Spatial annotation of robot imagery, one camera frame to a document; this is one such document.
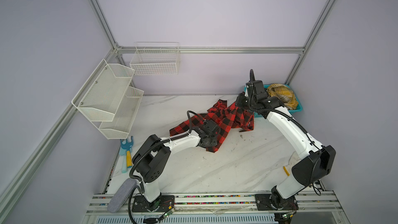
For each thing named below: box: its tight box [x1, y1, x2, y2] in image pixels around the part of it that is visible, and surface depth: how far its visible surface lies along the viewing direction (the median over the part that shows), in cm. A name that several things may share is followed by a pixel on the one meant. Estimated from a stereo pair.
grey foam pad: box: [107, 177, 139, 214], surface depth 75 cm
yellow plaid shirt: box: [266, 83, 299, 110], surface depth 109 cm
